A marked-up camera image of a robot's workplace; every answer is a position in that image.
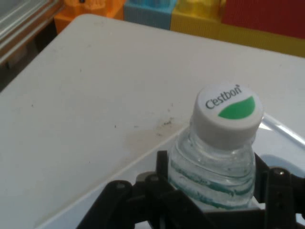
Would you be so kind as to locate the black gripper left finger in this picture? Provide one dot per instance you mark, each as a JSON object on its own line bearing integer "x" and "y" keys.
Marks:
{"x": 147, "y": 202}

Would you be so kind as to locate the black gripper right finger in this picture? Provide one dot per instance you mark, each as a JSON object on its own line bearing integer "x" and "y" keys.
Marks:
{"x": 283, "y": 195}

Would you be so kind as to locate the clear water bottle green label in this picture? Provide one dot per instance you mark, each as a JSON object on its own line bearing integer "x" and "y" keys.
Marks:
{"x": 214, "y": 162}

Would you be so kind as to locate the white open cardboard box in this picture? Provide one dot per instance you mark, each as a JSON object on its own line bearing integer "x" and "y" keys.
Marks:
{"x": 283, "y": 143}

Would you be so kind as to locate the red toy building block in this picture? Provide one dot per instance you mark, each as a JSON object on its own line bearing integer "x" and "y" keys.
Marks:
{"x": 264, "y": 16}

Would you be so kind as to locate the blue toy building block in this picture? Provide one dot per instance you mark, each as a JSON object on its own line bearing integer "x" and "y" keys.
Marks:
{"x": 150, "y": 16}

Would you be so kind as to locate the yellow toy building block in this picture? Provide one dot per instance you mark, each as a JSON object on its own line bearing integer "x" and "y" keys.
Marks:
{"x": 202, "y": 23}

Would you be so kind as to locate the orange toy building block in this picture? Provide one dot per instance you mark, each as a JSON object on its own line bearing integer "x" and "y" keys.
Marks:
{"x": 88, "y": 14}

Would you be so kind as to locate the aluminium rail along wall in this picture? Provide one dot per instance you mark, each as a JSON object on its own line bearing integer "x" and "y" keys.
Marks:
{"x": 21, "y": 26}

